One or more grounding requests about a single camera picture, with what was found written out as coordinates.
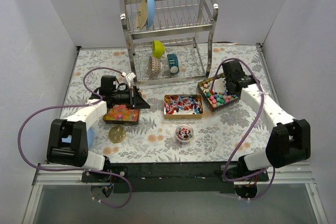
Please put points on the aluminium frame rail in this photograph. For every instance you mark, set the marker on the aluminium frame rail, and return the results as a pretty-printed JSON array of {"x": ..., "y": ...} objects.
[{"x": 173, "y": 193}]

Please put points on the gold tin with lollipops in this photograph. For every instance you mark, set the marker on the gold tin with lollipops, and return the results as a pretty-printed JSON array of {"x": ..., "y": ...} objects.
[{"x": 183, "y": 106}]

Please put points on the floral tablecloth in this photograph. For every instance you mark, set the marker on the floral tablecloth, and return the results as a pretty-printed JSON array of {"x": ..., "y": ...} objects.
[{"x": 218, "y": 136}]

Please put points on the patterned ceramic bowl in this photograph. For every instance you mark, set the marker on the patterned ceramic bowl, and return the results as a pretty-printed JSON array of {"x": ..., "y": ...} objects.
[{"x": 154, "y": 66}]

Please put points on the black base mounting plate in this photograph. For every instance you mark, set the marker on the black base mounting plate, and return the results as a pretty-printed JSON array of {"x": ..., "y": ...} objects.
[{"x": 178, "y": 176}]

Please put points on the light blue plate on table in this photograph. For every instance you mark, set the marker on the light blue plate on table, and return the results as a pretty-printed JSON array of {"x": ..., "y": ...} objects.
[{"x": 90, "y": 137}]

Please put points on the tin with star candies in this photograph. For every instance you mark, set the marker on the tin with star candies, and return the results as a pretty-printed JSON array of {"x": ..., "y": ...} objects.
[{"x": 215, "y": 101}]

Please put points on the tin with gummy candies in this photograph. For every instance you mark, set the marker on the tin with gummy candies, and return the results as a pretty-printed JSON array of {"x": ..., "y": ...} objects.
[{"x": 121, "y": 115}]

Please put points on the steel dish rack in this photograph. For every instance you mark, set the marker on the steel dish rack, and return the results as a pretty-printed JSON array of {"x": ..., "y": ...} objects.
[{"x": 185, "y": 27}]

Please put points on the beige wooden plate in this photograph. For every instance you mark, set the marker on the beige wooden plate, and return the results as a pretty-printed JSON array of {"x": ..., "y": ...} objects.
[{"x": 142, "y": 16}]

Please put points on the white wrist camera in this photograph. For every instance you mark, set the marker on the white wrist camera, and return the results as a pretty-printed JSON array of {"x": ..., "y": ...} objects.
[
  {"x": 128, "y": 78},
  {"x": 219, "y": 85}
]

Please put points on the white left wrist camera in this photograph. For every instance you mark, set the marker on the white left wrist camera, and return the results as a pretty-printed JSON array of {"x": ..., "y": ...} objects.
[{"x": 128, "y": 78}]

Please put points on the clear glass jar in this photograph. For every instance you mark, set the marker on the clear glass jar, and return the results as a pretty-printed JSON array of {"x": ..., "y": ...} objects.
[{"x": 184, "y": 133}]

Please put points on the gold round jar lid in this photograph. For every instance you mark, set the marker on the gold round jar lid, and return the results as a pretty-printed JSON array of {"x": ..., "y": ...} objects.
[{"x": 117, "y": 134}]

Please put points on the green bowl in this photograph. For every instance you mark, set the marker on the green bowl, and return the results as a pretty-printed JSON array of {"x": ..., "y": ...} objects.
[{"x": 158, "y": 49}]

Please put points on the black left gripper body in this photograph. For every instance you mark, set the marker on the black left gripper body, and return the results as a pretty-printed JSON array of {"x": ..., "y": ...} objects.
[{"x": 134, "y": 97}]

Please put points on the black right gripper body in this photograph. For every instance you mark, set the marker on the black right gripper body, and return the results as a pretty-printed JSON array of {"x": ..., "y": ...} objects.
[{"x": 230, "y": 86}]

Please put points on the teal mug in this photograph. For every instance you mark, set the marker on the teal mug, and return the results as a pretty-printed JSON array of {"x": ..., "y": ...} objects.
[{"x": 173, "y": 64}]

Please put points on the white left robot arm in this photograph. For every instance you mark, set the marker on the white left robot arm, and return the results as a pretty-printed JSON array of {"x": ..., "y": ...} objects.
[{"x": 68, "y": 141}]

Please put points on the light blue plate in rack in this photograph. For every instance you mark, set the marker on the light blue plate in rack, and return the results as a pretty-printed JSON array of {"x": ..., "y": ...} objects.
[{"x": 148, "y": 2}]

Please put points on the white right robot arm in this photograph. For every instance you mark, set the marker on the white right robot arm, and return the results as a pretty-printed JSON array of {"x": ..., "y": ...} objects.
[{"x": 290, "y": 139}]

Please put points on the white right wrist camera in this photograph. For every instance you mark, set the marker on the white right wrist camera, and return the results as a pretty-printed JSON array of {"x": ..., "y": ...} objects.
[{"x": 219, "y": 85}]

